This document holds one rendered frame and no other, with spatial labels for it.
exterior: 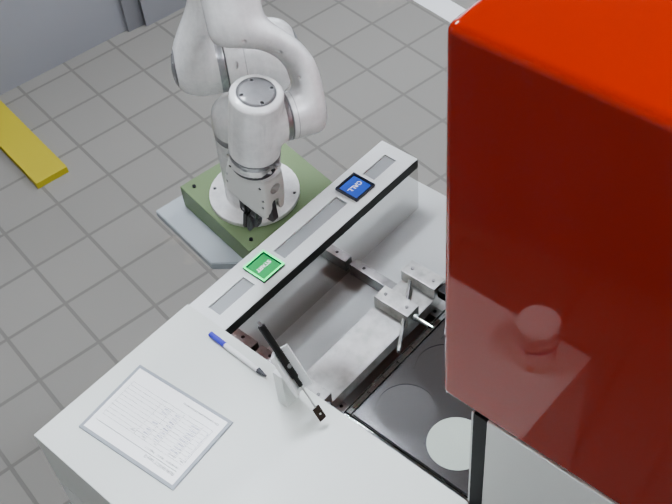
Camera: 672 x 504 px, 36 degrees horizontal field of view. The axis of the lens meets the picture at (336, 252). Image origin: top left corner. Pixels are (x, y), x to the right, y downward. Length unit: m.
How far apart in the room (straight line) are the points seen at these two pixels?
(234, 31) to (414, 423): 0.71
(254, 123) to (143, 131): 2.21
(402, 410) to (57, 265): 1.82
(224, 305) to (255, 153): 0.37
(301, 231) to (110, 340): 1.27
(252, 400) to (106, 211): 1.85
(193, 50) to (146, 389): 0.59
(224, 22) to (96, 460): 0.72
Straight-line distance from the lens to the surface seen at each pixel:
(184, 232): 2.19
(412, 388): 1.79
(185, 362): 1.79
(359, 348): 1.87
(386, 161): 2.08
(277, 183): 1.69
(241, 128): 1.56
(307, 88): 1.59
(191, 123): 3.73
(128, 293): 3.22
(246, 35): 1.55
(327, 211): 1.99
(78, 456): 1.74
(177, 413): 1.73
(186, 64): 1.85
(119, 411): 1.76
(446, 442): 1.73
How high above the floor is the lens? 2.38
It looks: 48 degrees down
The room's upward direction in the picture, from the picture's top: 6 degrees counter-clockwise
